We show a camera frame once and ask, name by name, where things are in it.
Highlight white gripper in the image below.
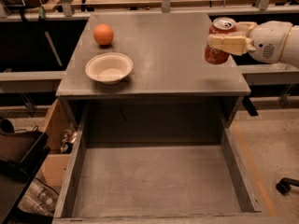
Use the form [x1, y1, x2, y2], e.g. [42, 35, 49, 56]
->
[207, 21, 293, 64]

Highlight red coke can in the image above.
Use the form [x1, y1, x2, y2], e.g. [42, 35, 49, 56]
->
[205, 17, 236, 64]

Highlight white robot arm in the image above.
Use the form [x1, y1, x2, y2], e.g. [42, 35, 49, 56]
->
[206, 17, 299, 68]

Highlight open grey top drawer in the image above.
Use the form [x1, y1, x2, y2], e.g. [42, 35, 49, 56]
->
[53, 103, 261, 224]

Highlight grey wooden cabinet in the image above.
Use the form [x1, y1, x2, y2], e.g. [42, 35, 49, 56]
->
[56, 12, 250, 121]

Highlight white paper bowl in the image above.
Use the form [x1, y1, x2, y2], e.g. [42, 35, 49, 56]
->
[85, 52, 134, 84]

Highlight orange fruit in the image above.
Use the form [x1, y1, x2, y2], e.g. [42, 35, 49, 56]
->
[93, 24, 114, 46]

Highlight black office chair wheel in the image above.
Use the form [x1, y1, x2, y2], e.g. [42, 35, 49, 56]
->
[276, 177, 299, 195]

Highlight wooden crate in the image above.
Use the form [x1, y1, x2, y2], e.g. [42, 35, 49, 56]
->
[41, 100, 71, 187]

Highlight black bin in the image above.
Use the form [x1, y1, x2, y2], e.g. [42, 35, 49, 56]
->
[0, 132, 50, 224]

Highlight clear plastic bottles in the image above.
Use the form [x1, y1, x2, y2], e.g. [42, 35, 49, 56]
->
[18, 180, 58, 217]

